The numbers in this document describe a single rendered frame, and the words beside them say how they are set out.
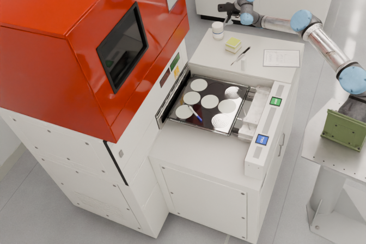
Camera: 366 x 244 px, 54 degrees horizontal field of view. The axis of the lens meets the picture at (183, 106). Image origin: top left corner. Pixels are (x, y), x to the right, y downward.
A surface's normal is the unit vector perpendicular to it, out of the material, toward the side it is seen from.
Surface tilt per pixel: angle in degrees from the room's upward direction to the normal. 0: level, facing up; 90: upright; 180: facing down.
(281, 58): 0
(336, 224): 0
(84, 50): 90
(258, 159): 0
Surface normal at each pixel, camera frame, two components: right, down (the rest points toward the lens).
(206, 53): -0.13, -0.64
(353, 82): -0.63, -0.04
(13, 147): 0.91, 0.23
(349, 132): -0.58, 0.66
